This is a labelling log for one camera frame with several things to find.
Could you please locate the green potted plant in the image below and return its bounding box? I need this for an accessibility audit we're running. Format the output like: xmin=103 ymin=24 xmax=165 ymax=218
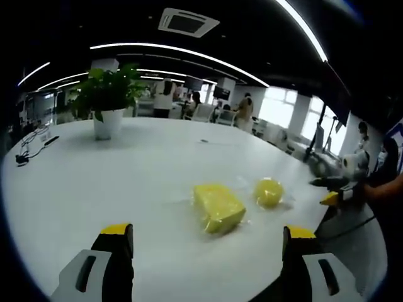
xmin=67 ymin=64 xmax=149 ymax=142

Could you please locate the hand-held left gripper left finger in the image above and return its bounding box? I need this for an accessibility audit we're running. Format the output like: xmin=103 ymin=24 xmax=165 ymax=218
xmin=50 ymin=222 xmax=135 ymax=302

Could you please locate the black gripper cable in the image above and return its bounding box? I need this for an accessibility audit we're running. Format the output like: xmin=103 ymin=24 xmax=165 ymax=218
xmin=317 ymin=213 xmax=378 ymax=243

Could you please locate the yellow round silicone block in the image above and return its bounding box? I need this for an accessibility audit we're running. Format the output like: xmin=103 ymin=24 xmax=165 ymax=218
xmin=253 ymin=177 xmax=285 ymax=209

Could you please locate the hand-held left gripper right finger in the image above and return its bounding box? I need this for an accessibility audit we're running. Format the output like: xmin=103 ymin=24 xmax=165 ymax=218
xmin=278 ymin=225 xmax=363 ymax=302

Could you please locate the ceiling air conditioner vent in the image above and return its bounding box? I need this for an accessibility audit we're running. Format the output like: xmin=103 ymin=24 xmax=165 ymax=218
xmin=157 ymin=7 xmax=220 ymax=39

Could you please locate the white office chair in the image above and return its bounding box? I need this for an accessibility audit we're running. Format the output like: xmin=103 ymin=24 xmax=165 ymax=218
xmin=217 ymin=109 xmax=237 ymax=127

